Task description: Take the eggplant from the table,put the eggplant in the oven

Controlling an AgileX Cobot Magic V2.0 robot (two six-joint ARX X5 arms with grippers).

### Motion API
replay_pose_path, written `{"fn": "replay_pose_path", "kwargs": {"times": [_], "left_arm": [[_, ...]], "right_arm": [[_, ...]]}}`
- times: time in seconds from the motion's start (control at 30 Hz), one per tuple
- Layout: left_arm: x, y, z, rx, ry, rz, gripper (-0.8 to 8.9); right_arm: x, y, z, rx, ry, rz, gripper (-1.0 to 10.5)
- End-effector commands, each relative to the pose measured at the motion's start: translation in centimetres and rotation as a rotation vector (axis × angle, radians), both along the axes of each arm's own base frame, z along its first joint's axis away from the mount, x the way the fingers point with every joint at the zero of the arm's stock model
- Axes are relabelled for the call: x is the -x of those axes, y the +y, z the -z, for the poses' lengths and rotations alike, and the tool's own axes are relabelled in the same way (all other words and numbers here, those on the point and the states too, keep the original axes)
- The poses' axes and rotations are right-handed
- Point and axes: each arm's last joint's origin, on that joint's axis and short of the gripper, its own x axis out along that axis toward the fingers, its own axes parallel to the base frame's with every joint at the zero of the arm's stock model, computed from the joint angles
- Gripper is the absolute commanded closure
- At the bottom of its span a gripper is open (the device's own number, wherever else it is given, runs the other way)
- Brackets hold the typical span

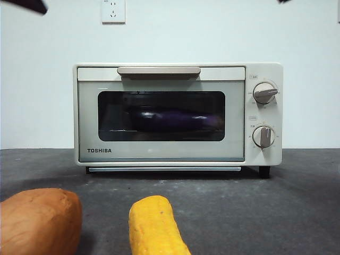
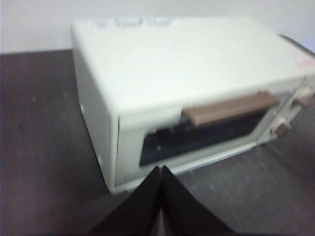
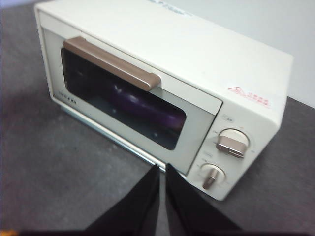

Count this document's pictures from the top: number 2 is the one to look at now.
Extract timer knob with upright grip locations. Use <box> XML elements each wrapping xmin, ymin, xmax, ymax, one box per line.
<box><xmin>271</xmin><ymin>117</ymin><xmax>292</xmax><ymax>137</ymax></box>

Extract printed label sticker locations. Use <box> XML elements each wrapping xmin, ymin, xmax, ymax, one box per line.
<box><xmin>91</xmin><ymin>18</ymin><xmax>180</xmax><ymax>30</ymax></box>

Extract white Toshiba toaster oven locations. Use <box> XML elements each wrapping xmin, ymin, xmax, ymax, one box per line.
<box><xmin>70</xmin><ymin>16</ymin><xmax>315</xmax><ymax>195</ymax></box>

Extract oven door with beige handle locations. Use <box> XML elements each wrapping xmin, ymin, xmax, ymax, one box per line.
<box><xmin>115</xmin><ymin>85</ymin><xmax>305</xmax><ymax>191</ymax></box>

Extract temperature knob with sideways grip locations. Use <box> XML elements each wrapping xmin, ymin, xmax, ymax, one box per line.
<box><xmin>291</xmin><ymin>87</ymin><xmax>315</xmax><ymax>108</ymax></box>

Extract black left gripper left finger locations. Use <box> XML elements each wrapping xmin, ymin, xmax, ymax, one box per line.
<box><xmin>87</xmin><ymin>166</ymin><xmax>162</xmax><ymax>236</ymax></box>

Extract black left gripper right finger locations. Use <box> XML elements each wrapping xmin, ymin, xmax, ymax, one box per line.
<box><xmin>161</xmin><ymin>165</ymin><xmax>233</xmax><ymax>236</ymax></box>

